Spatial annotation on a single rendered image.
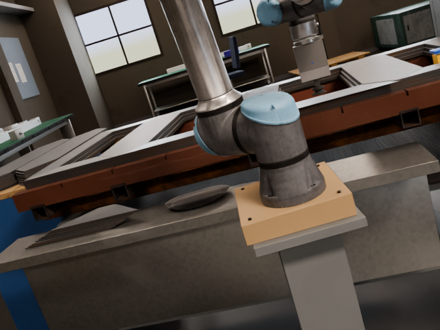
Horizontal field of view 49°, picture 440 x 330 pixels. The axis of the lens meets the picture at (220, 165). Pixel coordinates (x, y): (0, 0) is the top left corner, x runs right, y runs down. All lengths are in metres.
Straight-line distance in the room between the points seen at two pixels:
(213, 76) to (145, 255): 0.70
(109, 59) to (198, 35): 9.00
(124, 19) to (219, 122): 8.96
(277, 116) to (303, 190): 0.17
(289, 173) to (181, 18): 0.40
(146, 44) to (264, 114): 8.97
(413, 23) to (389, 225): 7.53
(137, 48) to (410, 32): 5.03
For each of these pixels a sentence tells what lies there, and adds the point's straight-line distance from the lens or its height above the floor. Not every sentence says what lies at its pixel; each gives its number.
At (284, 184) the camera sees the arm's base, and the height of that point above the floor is 0.78.
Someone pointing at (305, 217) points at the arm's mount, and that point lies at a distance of 1.04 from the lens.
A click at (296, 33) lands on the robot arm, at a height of 1.06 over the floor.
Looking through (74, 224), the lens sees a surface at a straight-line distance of 1.51.
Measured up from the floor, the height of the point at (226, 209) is 0.68.
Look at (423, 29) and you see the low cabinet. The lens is 8.98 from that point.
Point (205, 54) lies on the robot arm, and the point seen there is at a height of 1.08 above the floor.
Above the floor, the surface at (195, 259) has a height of 0.49.
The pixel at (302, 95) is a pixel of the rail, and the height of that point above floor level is 0.79.
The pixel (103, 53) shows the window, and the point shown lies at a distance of 10.08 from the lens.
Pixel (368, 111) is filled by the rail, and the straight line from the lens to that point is 1.43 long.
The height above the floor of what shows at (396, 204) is 0.52.
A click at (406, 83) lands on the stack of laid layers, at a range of 1.49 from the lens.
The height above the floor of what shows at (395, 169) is 0.68.
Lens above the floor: 1.11
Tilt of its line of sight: 14 degrees down
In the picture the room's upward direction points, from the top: 17 degrees counter-clockwise
